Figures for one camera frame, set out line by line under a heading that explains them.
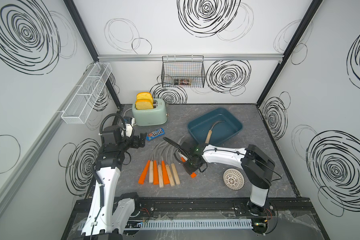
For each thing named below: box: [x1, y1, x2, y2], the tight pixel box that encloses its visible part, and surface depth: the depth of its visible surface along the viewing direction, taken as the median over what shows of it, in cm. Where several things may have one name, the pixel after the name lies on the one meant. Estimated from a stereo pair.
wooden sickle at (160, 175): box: [157, 141, 173, 188], surface depth 86 cm
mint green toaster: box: [132, 98, 169, 126], surface depth 101 cm
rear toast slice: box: [136, 92, 153, 101], surface depth 98 cm
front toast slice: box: [135, 99, 154, 110], surface depth 96 cm
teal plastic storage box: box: [187, 107, 244, 146], surface depth 108 cm
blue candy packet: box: [146, 128, 166, 141], surface depth 104 cm
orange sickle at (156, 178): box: [153, 141, 170, 185], surface depth 85 cm
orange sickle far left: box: [138, 159, 151, 185], surface depth 86 cm
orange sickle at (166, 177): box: [161, 141, 176, 185], surface depth 86 cm
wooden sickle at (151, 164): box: [149, 142, 166, 184], surface depth 87 cm
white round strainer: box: [222, 168, 245, 191], surface depth 82 cm
